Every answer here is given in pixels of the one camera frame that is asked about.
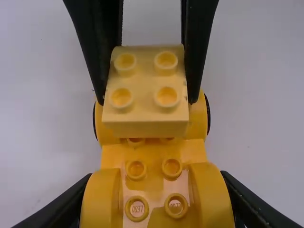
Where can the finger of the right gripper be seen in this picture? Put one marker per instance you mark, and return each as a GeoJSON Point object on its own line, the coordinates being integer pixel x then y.
{"type": "Point", "coordinates": [97, 35]}
{"type": "Point", "coordinates": [197, 35]}

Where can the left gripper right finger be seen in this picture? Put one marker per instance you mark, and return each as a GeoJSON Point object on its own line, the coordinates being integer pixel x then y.
{"type": "Point", "coordinates": [256, 211]}

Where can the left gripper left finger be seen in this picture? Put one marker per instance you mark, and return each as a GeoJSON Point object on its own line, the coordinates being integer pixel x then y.
{"type": "Point", "coordinates": [59, 209]}

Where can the yellow toy brick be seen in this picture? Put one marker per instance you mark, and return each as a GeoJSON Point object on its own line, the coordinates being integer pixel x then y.
{"type": "Point", "coordinates": [142, 80]}

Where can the yellow toy car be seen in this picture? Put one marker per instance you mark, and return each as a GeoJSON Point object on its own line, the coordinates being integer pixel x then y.
{"type": "Point", "coordinates": [147, 152]}

